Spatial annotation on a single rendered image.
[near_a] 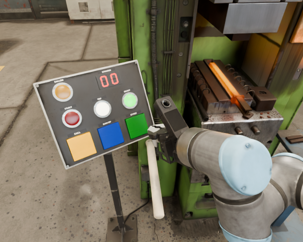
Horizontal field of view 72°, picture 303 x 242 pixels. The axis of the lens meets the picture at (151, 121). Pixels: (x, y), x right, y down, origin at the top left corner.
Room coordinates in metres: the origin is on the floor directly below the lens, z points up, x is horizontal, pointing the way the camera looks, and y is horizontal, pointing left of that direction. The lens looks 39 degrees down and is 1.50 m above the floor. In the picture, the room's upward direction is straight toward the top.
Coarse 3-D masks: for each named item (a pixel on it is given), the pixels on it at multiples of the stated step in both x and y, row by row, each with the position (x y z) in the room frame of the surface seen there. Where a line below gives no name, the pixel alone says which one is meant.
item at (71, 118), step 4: (68, 112) 0.52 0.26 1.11; (72, 112) 0.52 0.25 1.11; (68, 116) 0.51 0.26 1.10; (72, 116) 0.51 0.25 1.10; (76, 116) 0.52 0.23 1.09; (68, 120) 0.50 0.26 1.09; (72, 120) 0.51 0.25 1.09; (76, 120) 0.51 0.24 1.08; (68, 124) 0.50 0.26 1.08; (72, 124) 0.50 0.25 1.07
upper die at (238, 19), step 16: (208, 0) 0.96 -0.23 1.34; (208, 16) 0.93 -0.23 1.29; (224, 16) 0.77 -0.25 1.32; (240, 16) 0.76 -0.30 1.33; (256, 16) 0.77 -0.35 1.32; (272, 16) 0.77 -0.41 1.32; (224, 32) 0.76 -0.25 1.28; (240, 32) 0.76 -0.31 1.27; (256, 32) 0.77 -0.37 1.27; (272, 32) 0.78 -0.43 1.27
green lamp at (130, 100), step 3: (126, 96) 0.62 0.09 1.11; (129, 96) 0.62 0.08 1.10; (132, 96) 0.62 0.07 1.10; (126, 99) 0.61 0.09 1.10; (129, 99) 0.61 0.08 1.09; (132, 99) 0.62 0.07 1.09; (135, 99) 0.62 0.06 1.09; (126, 102) 0.60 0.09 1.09; (129, 102) 0.61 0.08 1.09; (132, 102) 0.61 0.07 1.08; (135, 102) 0.62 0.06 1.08; (126, 105) 0.60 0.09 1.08; (129, 105) 0.60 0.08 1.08; (132, 105) 0.61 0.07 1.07
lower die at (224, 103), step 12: (204, 60) 1.16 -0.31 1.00; (216, 60) 1.18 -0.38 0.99; (192, 72) 1.05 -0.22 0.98; (204, 72) 1.03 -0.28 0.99; (228, 72) 1.03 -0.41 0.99; (216, 84) 0.90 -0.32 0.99; (240, 84) 0.90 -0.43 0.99; (204, 96) 0.81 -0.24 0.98; (216, 96) 0.80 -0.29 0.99; (228, 96) 0.79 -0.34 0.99; (216, 108) 0.76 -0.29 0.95; (228, 108) 0.77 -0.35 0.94
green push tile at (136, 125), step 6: (138, 114) 0.60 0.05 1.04; (126, 120) 0.56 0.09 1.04; (132, 120) 0.57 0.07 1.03; (138, 120) 0.58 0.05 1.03; (144, 120) 0.59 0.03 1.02; (126, 126) 0.56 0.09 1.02; (132, 126) 0.56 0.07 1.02; (138, 126) 0.57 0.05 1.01; (144, 126) 0.58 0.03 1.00; (132, 132) 0.55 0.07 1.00; (138, 132) 0.56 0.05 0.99; (144, 132) 0.56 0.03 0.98; (132, 138) 0.54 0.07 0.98
